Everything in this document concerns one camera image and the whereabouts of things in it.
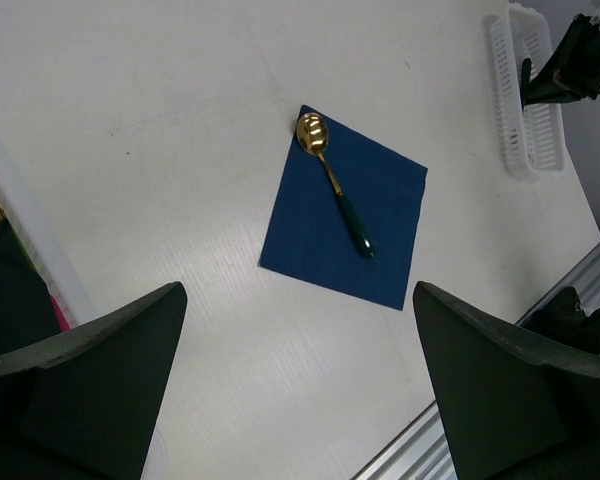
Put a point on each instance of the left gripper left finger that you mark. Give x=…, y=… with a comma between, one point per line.
x=84, y=404

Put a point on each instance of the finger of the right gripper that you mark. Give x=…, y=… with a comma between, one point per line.
x=572, y=73

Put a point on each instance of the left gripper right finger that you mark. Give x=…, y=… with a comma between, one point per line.
x=513, y=404

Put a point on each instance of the dark blue paper napkin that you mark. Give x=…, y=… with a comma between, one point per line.
x=307, y=238

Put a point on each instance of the gold spoon green handle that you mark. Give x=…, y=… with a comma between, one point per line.
x=312, y=134

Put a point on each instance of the gold fork green handle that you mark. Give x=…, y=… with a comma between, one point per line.
x=525, y=75

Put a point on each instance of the white perforated cutlery tray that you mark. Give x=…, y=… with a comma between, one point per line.
x=531, y=135

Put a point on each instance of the white plastic bin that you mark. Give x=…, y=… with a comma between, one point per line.
x=35, y=233

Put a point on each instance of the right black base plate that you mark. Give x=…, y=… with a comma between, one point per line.
x=564, y=320

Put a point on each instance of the aluminium mounting rail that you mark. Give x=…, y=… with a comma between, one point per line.
x=421, y=450

